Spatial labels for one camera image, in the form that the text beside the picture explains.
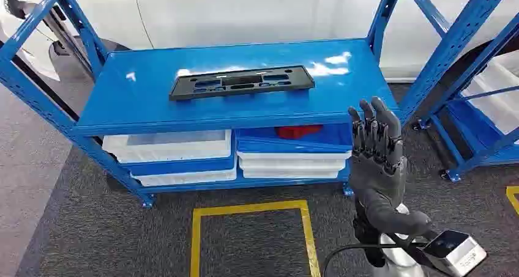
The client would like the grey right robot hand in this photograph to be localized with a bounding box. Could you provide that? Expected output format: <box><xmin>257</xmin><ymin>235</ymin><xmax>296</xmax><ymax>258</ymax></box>
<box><xmin>348</xmin><ymin>96</ymin><xmax>433</xmax><ymax>236</ymax></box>

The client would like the black plastic plate holder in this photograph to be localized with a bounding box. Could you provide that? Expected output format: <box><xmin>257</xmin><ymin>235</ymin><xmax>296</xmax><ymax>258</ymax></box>
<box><xmin>169</xmin><ymin>65</ymin><xmax>316</xmax><ymax>102</ymax></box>

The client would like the white plastic tray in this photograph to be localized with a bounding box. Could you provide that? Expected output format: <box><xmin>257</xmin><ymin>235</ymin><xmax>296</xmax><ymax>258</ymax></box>
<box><xmin>236</xmin><ymin>150</ymin><xmax>353</xmax><ymax>172</ymax></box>
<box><xmin>102</xmin><ymin>130</ymin><xmax>233</xmax><ymax>164</ymax></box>
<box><xmin>131</xmin><ymin>164</ymin><xmax>239</xmax><ymax>188</ymax></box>
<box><xmin>241</xmin><ymin>168</ymin><xmax>342</xmax><ymax>180</ymax></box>

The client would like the red plastic part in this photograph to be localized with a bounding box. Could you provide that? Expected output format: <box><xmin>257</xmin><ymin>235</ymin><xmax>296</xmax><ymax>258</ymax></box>
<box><xmin>275</xmin><ymin>125</ymin><xmax>324</xmax><ymax>140</ymax></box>

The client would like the blue metal shelf rack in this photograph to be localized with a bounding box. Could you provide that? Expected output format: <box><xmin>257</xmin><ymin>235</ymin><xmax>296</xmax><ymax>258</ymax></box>
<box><xmin>0</xmin><ymin>0</ymin><xmax>515</xmax><ymax>209</ymax></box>
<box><xmin>413</xmin><ymin>12</ymin><xmax>519</xmax><ymax>183</ymax></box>

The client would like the blue plastic tray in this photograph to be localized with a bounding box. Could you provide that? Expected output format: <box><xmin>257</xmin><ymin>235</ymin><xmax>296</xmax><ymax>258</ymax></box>
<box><xmin>121</xmin><ymin>144</ymin><xmax>237</xmax><ymax>177</ymax></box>
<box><xmin>235</xmin><ymin>124</ymin><xmax>354</xmax><ymax>154</ymax></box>

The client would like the white plastic bin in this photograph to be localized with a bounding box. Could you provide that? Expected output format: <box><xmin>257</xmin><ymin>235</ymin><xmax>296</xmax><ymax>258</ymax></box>
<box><xmin>461</xmin><ymin>50</ymin><xmax>519</xmax><ymax>135</ymax></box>

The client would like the white car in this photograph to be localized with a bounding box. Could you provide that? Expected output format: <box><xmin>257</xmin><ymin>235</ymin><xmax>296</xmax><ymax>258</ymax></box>
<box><xmin>0</xmin><ymin>0</ymin><xmax>519</xmax><ymax>83</ymax></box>

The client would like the black cable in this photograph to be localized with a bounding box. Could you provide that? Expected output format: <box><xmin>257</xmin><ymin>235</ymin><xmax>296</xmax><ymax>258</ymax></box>
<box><xmin>321</xmin><ymin>234</ymin><xmax>441</xmax><ymax>277</ymax></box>

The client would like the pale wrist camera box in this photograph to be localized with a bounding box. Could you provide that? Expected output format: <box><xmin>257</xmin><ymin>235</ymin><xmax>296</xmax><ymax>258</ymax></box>
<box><xmin>422</xmin><ymin>229</ymin><xmax>488</xmax><ymax>277</ymax></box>

